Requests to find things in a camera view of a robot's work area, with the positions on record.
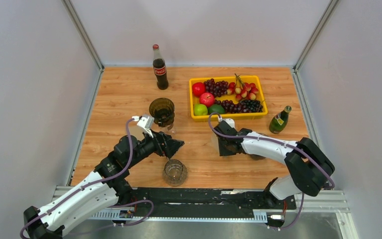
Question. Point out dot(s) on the dark green lime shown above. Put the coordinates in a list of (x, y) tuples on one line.
[(216, 109)]

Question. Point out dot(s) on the red apple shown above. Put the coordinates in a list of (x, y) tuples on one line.
[(198, 89), (207, 99)]

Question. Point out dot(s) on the red grape bunch far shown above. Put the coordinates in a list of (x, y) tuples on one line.
[(217, 89)]

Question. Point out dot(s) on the red apple far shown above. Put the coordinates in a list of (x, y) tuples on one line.
[(198, 89)]

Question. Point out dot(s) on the red apple near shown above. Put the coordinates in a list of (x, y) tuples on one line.
[(207, 99)]

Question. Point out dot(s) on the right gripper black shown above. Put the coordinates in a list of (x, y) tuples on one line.
[(223, 152)]

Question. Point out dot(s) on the grey transparent coffee dripper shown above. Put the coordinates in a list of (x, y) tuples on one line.
[(256, 157)]

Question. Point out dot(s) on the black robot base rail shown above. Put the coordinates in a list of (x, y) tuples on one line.
[(198, 205)]

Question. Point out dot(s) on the ribbed glass mug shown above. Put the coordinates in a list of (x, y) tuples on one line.
[(175, 173)]

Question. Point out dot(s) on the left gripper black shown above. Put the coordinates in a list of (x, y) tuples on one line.
[(170, 146)]

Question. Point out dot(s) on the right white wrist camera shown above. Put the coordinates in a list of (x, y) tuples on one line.
[(229, 121)]

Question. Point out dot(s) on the green glass bottle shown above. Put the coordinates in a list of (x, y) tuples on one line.
[(280, 120)]

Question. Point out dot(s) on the yellow plastic fruit tray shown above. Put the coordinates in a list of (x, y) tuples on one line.
[(239, 116)]

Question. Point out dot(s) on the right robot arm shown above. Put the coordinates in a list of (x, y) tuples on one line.
[(308, 167)]

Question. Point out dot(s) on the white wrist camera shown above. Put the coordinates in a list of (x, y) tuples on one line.
[(229, 121), (144, 122)]

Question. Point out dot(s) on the dark grape bunch near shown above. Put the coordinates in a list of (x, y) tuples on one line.
[(244, 106)]

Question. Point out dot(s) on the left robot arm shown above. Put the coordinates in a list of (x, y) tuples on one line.
[(105, 186)]

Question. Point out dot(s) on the light green apple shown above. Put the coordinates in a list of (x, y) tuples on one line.
[(200, 110)]

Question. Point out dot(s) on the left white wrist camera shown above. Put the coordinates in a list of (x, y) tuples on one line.
[(144, 122)]

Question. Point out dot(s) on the clear glass carafe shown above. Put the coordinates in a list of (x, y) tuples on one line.
[(170, 129)]

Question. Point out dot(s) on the cola glass bottle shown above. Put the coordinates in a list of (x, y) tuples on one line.
[(159, 67)]

